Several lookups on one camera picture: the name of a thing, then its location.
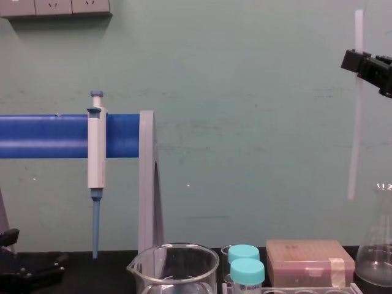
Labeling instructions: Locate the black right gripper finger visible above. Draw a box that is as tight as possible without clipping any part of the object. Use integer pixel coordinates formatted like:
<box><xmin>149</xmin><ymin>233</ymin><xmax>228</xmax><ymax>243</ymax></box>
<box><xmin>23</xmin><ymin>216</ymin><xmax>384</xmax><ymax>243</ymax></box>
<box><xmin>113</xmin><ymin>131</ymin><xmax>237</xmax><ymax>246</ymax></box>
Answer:
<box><xmin>357</xmin><ymin>54</ymin><xmax>392</xmax><ymax>99</ymax></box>
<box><xmin>340</xmin><ymin>49</ymin><xmax>370</xmax><ymax>75</ymax></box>

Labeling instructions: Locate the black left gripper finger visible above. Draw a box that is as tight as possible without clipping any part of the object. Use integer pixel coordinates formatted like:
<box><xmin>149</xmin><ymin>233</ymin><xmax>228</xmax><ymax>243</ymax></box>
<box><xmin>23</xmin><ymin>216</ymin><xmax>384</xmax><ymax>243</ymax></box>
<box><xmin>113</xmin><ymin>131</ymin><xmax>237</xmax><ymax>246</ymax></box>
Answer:
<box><xmin>12</xmin><ymin>252</ymin><xmax>69</xmax><ymax>282</ymax></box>
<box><xmin>0</xmin><ymin>228</ymin><xmax>20</xmax><ymax>255</ymax></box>

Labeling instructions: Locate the white stirring rod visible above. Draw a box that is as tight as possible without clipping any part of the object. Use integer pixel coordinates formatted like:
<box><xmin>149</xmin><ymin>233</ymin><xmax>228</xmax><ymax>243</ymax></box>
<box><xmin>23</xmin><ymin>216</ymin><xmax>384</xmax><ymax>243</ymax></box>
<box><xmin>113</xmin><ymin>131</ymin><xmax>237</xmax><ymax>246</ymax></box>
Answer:
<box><xmin>347</xmin><ymin>9</ymin><xmax>366</xmax><ymax>200</ymax></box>

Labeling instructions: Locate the grey pipette stand end plate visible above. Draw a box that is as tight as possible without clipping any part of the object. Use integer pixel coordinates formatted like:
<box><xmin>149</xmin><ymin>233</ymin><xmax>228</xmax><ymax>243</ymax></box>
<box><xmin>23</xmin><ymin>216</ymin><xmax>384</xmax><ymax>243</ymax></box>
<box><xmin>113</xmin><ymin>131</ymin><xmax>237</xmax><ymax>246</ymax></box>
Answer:
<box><xmin>0</xmin><ymin>184</ymin><xmax>15</xmax><ymax>246</ymax></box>
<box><xmin>138</xmin><ymin>110</ymin><xmax>167</xmax><ymax>255</ymax></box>

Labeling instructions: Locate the blue pipette stand bar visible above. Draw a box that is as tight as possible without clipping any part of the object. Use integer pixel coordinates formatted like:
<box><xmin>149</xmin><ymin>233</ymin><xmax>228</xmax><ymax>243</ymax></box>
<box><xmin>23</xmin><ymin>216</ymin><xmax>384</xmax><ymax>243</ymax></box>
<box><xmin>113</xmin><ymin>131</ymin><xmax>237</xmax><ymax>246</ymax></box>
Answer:
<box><xmin>0</xmin><ymin>113</ymin><xmax>142</xmax><ymax>160</ymax></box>

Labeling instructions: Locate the white and blue pipette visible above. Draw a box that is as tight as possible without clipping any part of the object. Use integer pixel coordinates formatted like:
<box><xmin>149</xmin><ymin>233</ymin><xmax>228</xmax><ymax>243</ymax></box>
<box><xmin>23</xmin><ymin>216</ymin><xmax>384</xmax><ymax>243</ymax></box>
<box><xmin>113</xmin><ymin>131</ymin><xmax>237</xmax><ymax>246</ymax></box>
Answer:
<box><xmin>86</xmin><ymin>89</ymin><xmax>108</xmax><ymax>261</ymax></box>

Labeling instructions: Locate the large clear glass beaker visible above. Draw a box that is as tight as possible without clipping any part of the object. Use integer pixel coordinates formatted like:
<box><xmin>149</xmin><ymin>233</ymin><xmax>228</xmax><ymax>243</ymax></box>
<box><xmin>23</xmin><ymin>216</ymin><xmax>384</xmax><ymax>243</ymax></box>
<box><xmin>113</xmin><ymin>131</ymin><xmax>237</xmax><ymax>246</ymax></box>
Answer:
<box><xmin>126</xmin><ymin>243</ymin><xmax>221</xmax><ymax>294</ymax></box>

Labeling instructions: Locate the clear glass conical flask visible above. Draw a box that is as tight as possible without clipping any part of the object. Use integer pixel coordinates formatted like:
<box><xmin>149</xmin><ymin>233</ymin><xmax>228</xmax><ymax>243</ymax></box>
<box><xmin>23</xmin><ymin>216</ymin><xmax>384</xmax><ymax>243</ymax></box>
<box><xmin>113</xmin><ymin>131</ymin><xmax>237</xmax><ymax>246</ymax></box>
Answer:
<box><xmin>355</xmin><ymin>182</ymin><xmax>392</xmax><ymax>283</ymax></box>

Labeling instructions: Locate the small clear glass beaker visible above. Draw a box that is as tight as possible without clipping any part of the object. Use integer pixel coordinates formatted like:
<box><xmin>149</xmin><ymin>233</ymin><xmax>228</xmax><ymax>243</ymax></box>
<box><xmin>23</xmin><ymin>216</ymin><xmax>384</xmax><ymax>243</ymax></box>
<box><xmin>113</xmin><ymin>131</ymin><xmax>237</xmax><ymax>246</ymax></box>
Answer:
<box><xmin>220</xmin><ymin>244</ymin><xmax>234</xmax><ymax>283</ymax></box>

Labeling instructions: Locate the brown pipette tip box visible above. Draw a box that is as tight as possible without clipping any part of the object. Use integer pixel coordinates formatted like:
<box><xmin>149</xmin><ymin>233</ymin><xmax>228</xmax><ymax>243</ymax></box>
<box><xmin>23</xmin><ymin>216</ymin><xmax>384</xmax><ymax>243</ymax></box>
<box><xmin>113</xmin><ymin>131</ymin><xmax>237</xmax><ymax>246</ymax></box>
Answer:
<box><xmin>265</xmin><ymin>239</ymin><xmax>356</xmax><ymax>289</ymax></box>

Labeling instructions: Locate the clear tube with teal cap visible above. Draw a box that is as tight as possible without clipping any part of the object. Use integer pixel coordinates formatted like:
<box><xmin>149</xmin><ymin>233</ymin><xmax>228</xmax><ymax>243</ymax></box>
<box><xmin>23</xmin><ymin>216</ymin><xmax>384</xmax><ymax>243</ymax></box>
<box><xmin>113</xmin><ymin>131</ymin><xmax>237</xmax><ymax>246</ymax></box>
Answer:
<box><xmin>230</xmin><ymin>257</ymin><xmax>266</xmax><ymax>294</ymax></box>
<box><xmin>228</xmin><ymin>244</ymin><xmax>261</xmax><ymax>267</ymax></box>

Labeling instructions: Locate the clear plastic well plate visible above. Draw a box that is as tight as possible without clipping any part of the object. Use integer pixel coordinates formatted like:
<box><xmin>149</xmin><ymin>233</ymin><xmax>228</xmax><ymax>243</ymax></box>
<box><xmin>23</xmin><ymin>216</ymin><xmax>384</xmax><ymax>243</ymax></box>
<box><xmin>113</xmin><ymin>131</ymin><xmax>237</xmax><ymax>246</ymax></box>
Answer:
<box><xmin>222</xmin><ymin>281</ymin><xmax>363</xmax><ymax>294</ymax></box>

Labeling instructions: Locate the grey wall power socket strip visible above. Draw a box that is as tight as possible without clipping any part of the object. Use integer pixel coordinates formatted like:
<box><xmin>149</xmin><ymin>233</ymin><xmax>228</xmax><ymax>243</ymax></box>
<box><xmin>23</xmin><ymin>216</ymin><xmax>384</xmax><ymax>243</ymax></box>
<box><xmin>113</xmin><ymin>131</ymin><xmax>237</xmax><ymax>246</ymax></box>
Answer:
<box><xmin>0</xmin><ymin>0</ymin><xmax>113</xmax><ymax>21</ymax></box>

